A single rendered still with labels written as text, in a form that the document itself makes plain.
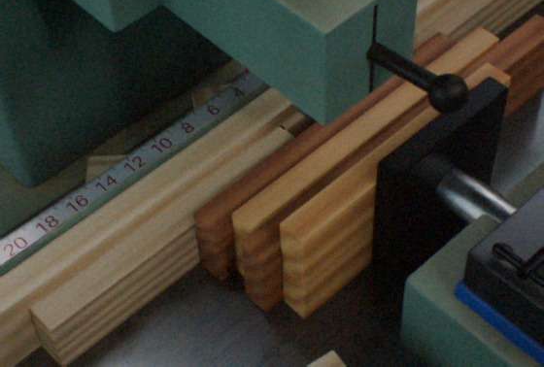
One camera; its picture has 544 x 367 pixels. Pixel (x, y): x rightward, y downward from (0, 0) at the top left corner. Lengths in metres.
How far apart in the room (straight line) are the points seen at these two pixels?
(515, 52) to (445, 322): 0.20
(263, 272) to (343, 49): 0.13
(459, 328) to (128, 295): 0.18
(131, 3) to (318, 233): 0.17
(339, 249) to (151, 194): 0.11
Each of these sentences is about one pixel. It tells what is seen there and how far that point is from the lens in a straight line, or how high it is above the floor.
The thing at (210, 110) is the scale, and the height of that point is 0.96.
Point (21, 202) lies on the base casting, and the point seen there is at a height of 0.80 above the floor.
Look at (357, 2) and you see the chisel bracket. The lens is 0.55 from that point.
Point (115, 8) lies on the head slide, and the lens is 0.63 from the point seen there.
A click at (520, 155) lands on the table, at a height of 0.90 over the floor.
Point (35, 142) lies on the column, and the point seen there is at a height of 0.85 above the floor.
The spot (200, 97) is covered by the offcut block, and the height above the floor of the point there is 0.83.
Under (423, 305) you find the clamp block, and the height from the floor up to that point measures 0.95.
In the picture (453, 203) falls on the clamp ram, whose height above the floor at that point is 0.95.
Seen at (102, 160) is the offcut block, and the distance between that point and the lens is 0.79.
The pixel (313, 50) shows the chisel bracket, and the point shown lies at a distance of 0.55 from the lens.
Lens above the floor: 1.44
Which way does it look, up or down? 50 degrees down
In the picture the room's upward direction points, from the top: 3 degrees counter-clockwise
